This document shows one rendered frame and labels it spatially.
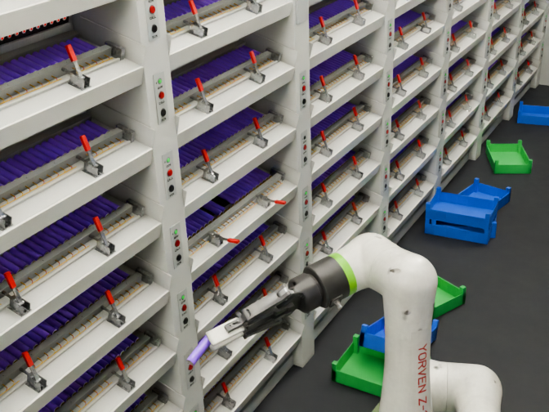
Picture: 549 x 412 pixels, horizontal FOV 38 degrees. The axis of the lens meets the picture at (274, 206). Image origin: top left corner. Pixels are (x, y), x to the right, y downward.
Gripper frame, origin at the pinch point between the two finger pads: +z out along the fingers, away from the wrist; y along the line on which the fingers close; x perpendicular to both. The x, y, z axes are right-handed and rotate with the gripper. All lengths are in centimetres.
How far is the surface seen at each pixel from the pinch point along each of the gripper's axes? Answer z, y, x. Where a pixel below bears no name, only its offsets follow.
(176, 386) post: 0, 74, 20
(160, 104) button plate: -17, 4, 60
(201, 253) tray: -20, 52, 44
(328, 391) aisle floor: -55, 128, 10
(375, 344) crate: -77, 121, 15
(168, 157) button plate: -15, 16, 53
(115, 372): 15, 55, 25
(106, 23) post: -11, -11, 75
